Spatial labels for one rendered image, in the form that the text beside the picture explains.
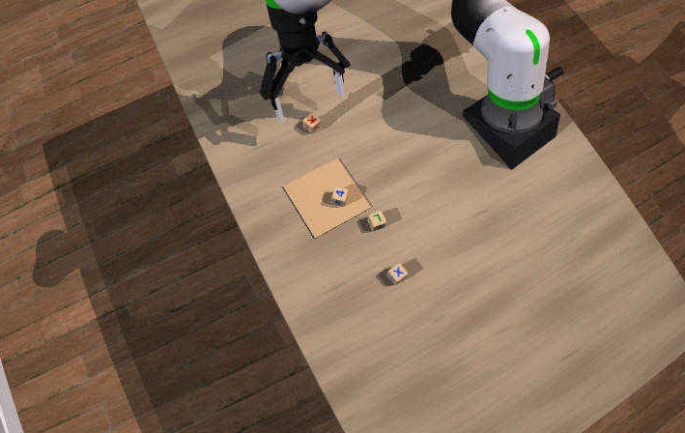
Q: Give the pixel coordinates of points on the tan flat mat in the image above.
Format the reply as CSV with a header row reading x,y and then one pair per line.
x,y
312,192

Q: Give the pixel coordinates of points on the cream block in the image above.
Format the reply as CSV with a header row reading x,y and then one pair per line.
x,y
376,220
339,196
311,122
397,273

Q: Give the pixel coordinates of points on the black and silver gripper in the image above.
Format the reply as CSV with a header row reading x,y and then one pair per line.
x,y
309,44

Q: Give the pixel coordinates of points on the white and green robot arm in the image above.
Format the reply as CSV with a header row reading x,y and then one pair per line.
x,y
516,51

